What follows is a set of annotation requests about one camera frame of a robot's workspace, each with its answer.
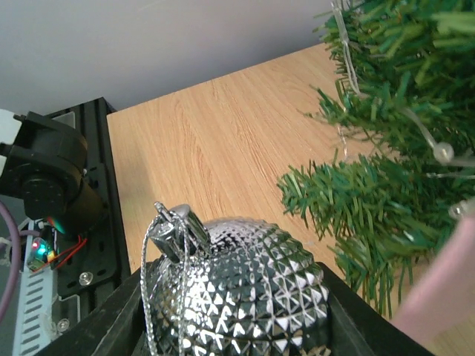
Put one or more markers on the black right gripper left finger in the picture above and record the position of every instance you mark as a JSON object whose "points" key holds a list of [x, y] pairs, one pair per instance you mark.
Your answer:
{"points": [[117, 327]]}

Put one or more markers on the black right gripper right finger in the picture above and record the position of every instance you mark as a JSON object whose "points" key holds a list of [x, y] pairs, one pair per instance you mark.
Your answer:
{"points": [[357, 329]]}

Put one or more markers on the pink paper triangle ornament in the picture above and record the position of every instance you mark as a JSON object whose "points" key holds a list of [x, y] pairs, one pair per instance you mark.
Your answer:
{"points": [[444, 295]]}

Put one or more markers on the clear led string lights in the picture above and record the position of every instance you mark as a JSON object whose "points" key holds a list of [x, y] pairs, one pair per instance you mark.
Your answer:
{"points": [[443, 152]]}

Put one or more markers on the small green christmas tree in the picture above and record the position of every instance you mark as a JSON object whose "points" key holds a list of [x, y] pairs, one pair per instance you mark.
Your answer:
{"points": [[384, 198]]}

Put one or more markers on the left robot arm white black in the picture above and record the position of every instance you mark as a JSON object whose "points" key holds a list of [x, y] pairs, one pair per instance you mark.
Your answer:
{"points": [[43, 164]]}

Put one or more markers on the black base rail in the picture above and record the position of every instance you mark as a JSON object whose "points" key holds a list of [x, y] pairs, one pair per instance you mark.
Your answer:
{"points": [[94, 261]]}

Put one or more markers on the light blue slotted cable duct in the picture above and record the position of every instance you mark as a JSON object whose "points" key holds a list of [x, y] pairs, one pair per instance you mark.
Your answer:
{"points": [[34, 323]]}

